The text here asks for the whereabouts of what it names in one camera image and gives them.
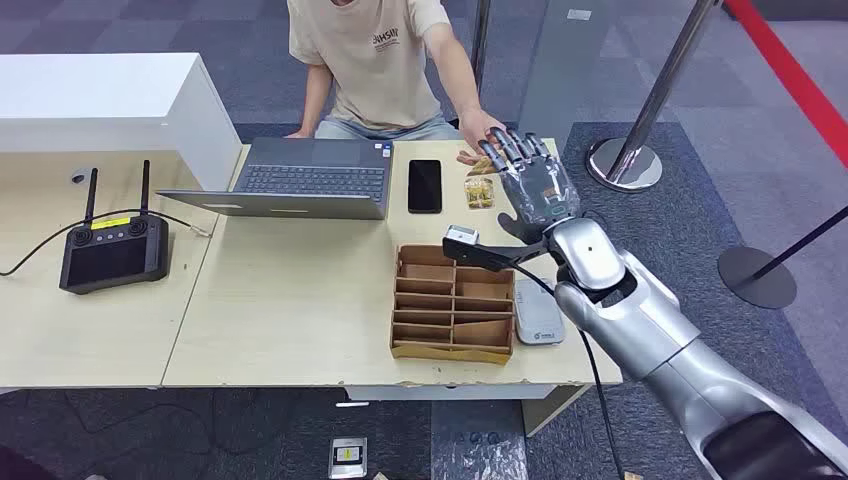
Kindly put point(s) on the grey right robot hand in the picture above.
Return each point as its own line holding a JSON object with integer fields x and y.
{"x": 540, "y": 189}

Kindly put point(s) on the person's right hand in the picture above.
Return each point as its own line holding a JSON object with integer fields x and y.
{"x": 301, "y": 134}

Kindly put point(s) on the person's left hand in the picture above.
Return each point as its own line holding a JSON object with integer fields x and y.
{"x": 476, "y": 126}

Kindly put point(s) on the golden picture ID card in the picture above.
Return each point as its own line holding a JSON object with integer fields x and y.
{"x": 482, "y": 169}

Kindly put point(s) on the person's left forearm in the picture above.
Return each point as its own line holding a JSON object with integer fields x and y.
{"x": 457, "y": 73}

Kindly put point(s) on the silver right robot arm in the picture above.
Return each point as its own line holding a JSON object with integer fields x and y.
{"x": 662, "y": 331}

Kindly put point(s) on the person's right forearm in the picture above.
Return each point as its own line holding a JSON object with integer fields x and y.
{"x": 316, "y": 99}

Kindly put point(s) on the person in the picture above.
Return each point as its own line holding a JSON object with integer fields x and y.
{"x": 378, "y": 66}

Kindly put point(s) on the brown cardboard card organizer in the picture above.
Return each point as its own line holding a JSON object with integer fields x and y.
{"x": 424, "y": 351}

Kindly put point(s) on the grey open laptop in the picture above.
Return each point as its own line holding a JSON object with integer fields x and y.
{"x": 311, "y": 179}

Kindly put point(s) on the black smartphone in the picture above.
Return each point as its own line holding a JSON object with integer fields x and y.
{"x": 424, "y": 186}

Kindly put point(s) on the dark metal pole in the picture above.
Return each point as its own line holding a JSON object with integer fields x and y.
{"x": 481, "y": 40}

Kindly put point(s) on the grey upright panel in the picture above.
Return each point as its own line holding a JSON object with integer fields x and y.
{"x": 570, "y": 66}

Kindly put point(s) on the white cabinet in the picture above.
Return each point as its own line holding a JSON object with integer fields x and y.
{"x": 99, "y": 99}

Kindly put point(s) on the pale wooden desk leg panel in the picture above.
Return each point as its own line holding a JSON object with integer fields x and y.
{"x": 546, "y": 411}

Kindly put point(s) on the black remote controller with antennas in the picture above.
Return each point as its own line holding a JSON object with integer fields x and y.
{"x": 109, "y": 262}

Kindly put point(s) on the black stanchion with round base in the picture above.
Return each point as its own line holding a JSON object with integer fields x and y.
{"x": 755, "y": 278}

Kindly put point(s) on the white strip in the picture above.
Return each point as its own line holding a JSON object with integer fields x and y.
{"x": 351, "y": 404}

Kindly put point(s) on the clear plastic film sheet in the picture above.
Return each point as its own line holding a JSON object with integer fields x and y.
{"x": 484, "y": 460}

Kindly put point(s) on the red barrier belt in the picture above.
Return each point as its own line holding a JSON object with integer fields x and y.
{"x": 795, "y": 73}

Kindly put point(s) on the silver floor socket plate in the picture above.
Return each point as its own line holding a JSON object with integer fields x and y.
{"x": 347, "y": 457}

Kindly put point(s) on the chrome stanchion post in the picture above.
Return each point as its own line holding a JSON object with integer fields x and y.
{"x": 623, "y": 166}

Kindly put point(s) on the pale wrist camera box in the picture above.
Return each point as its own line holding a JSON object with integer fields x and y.
{"x": 462, "y": 235}

